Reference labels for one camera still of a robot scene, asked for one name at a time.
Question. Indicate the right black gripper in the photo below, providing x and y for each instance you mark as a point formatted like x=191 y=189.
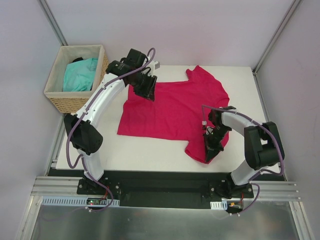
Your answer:
x=214 y=143

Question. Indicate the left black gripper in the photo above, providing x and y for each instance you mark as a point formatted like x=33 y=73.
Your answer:
x=146 y=85

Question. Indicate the pink t shirt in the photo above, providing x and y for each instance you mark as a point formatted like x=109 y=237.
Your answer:
x=176 y=113

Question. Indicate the wicker basket with liner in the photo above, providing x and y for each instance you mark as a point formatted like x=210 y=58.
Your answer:
x=71 y=102

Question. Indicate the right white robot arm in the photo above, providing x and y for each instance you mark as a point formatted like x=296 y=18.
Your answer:
x=262 y=147

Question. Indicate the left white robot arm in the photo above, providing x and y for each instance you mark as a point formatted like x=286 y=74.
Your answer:
x=83 y=138

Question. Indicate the teal t shirt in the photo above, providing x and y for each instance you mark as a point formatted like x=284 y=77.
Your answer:
x=79 y=76

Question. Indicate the black garment in basket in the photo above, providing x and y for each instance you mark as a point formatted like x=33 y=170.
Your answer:
x=77 y=59

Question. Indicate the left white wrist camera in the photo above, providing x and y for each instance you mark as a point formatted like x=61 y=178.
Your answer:
x=154 y=65

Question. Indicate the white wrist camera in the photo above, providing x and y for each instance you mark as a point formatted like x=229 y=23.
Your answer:
x=204 y=125
x=154 y=65

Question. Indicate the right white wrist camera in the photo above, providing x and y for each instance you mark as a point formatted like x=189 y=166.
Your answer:
x=204 y=125

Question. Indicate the right white cable duct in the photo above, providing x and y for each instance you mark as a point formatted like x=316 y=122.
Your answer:
x=219 y=205

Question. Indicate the white cable duct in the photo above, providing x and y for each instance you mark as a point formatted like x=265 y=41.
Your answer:
x=67 y=201
x=219 y=205

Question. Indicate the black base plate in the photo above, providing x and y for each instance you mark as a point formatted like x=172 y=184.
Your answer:
x=151 y=189

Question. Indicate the left aluminium frame post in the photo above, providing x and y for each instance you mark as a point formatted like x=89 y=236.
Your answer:
x=52 y=22

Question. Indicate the aluminium frame post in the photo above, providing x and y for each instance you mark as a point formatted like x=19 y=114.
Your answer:
x=52 y=22
x=276 y=35

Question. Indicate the front aluminium rail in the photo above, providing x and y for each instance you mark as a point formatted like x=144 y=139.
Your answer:
x=273 y=191

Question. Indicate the left white cable duct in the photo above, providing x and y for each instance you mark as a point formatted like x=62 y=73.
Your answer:
x=67 y=201

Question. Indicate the right aluminium frame post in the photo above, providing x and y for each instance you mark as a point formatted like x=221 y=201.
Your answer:
x=276 y=35

